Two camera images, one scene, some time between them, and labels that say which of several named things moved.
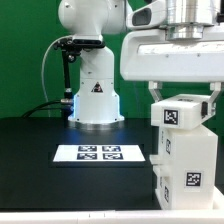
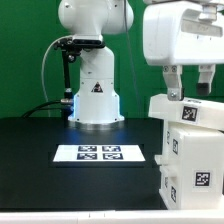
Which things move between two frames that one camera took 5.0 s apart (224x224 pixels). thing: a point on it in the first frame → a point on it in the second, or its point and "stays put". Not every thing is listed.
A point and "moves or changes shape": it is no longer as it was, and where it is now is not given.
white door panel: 165,168 → 173,173
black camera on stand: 71,46 stays put
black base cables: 65,104 stays put
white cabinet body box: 194,168 moves or changes shape
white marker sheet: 99,153 stays put
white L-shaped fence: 171,216 stays put
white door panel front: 158,163 moves or changes shape
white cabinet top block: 180,111 moves or changes shape
